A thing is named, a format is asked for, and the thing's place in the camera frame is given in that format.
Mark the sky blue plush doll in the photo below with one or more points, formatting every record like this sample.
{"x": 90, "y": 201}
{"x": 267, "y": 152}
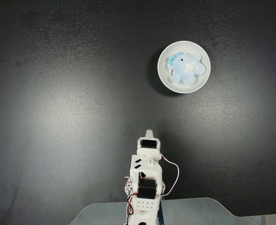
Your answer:
{"x": 184, "y": 69}

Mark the white bowl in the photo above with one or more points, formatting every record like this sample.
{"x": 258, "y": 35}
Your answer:
{"x": 162, "y": 72}

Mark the blue table clamp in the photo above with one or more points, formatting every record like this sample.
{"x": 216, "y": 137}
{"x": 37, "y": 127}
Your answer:
{"x": 161, "y": 213}

